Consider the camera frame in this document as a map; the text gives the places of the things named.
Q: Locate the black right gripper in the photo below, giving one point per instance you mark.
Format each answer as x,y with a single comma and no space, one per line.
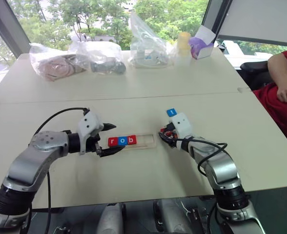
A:
174,142

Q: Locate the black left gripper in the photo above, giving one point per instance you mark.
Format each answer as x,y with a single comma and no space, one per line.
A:
91,145

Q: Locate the red letter block o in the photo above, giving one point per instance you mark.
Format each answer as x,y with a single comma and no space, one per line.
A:
168,133

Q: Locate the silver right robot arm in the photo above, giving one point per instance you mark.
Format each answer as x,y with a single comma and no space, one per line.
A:
221,168

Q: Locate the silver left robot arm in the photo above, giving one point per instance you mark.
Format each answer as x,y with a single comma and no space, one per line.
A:
36,156

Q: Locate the person's bare forearm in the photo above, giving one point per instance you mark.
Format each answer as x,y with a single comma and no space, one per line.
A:
279,69

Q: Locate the red letter block r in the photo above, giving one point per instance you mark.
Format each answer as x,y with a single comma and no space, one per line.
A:
112,142

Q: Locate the blue letter block o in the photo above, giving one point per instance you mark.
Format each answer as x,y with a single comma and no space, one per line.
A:
121,141

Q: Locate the red letter block b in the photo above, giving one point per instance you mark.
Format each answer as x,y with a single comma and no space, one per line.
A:
131,140

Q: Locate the clear plastic letter tray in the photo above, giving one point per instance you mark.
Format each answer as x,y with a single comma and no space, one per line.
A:
146,141

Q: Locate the blue letter block t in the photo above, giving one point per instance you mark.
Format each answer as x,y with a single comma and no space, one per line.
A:
171,112

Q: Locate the plastic bag with grey object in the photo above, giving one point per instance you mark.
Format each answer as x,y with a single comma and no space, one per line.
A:
104,64

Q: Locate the grey rounded shape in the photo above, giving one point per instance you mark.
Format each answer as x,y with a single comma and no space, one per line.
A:
110,219

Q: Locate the dark rounded shape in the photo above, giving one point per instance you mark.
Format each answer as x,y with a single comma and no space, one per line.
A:
175,217

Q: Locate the clear bag with white items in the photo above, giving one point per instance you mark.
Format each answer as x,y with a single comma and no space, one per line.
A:
146,48

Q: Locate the yellow plastic cup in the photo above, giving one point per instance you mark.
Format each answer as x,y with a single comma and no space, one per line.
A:
183,46

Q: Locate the plastic bag with pink cloth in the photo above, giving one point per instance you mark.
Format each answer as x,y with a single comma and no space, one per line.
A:
55,65

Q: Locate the purple and white carton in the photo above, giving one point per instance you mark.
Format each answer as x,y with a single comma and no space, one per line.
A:
200,47

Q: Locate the black office chair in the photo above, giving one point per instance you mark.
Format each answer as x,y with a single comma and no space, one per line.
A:
254,73

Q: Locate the person in red shirt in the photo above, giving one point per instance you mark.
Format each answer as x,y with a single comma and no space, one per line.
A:
277,114

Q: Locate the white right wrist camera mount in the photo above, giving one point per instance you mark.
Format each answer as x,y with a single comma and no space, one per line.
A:
182,125

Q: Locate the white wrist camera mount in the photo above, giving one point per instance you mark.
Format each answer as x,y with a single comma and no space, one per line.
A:
182,125
88,123

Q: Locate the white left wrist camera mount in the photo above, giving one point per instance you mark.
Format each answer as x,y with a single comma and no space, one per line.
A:
88,123

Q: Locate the grey panel with dark frame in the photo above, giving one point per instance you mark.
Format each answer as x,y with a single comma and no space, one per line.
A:
260,19

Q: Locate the dark window frame post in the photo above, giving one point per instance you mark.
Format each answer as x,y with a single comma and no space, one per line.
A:
6,24

